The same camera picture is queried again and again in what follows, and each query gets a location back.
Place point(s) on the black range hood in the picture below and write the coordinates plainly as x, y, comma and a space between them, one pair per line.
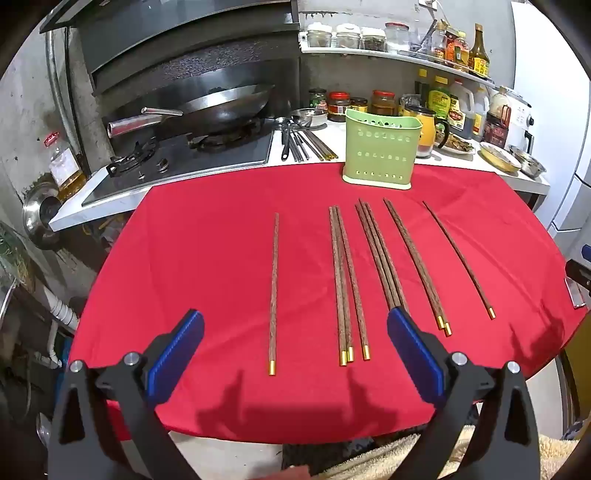
184, 41

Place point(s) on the large white oil jug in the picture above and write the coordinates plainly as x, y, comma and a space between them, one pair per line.
461, 110

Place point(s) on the red tablecloth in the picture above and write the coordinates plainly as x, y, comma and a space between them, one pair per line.
207, 277

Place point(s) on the yellow mug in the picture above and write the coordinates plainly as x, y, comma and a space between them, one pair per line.
427, 134

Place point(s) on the green leafy plant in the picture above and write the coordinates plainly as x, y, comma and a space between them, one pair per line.
14, 258

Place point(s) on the steel duct pipe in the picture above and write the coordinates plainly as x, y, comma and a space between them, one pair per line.
57, 83

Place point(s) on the red lid chilli jar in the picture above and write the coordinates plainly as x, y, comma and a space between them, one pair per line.
338, 107

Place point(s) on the green plastic bottle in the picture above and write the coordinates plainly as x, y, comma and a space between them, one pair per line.
438, 99

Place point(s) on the clear seasoning bottle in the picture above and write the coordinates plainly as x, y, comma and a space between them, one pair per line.
441, 44

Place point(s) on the green label jar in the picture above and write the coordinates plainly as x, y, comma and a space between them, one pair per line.
317, 100

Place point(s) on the white refrigerator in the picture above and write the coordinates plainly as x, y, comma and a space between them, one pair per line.
554, 92

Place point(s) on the clear glass with utensils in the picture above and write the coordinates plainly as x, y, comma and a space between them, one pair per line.
425, 41

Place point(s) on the green plastic utensil holder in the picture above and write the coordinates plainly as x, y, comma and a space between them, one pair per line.
381, 152

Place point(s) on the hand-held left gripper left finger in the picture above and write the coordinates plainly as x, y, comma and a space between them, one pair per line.
178, 350

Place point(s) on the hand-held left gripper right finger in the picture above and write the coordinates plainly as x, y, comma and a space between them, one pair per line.
415, 355

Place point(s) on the brown wooden chopstick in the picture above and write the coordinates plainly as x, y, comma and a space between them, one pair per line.
274, 295
418, 270
353, 288
388, 258
375, 258
342, 295
382, 258
337, 286
460, 258
422, 270

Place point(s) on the black gas stove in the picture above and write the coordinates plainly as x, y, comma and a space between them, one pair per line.
184, 161

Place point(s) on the bundle of metal chopsticks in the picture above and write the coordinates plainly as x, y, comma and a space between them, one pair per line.
318, 145

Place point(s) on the dark yellow label bottle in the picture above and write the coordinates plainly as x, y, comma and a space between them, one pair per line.
479, 57

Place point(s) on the steel ladle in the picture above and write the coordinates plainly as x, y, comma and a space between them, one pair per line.
44, 429

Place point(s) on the yellow label jug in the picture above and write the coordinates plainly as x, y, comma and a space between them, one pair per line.
481, 113

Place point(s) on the yellow cap dark bottle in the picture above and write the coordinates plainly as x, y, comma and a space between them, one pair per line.
422, 87

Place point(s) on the white drain pipe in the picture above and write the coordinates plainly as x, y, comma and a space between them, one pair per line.
62, 314

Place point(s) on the red label sauce bottle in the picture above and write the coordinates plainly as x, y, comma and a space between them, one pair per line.
451, 50

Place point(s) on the metal clip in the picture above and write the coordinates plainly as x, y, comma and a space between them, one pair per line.
575, 295

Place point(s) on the steel spoon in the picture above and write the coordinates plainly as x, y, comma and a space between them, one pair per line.
281, 122

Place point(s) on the white wall shelf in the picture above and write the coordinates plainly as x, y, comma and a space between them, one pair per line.
369, 51

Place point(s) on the red cap oil bottle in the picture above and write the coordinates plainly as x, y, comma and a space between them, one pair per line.
64, 170

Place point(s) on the red lid clear jar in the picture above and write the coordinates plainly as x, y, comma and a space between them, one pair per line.
397, 39

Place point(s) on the steel wok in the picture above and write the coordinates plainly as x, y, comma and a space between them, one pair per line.
221, 108

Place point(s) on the white countertop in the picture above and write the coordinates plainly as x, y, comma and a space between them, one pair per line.
498, 177

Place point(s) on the white kitchen appliance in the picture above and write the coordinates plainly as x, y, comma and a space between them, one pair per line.
519, 117

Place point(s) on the white lid spice jar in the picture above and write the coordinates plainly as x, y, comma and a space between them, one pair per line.
319, 37
373, 40
347, 37

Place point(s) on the orange oil bottle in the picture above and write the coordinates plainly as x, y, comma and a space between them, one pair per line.
461, 53

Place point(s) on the orange lid pickle jar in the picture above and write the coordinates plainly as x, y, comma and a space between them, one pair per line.
383, 104

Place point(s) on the yellow label jar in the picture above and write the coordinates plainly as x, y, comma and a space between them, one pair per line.
358, 104

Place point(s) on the small steel bowl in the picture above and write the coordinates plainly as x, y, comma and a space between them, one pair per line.
308, 116

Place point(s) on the plate of food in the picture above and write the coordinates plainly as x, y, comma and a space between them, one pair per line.
457, 144

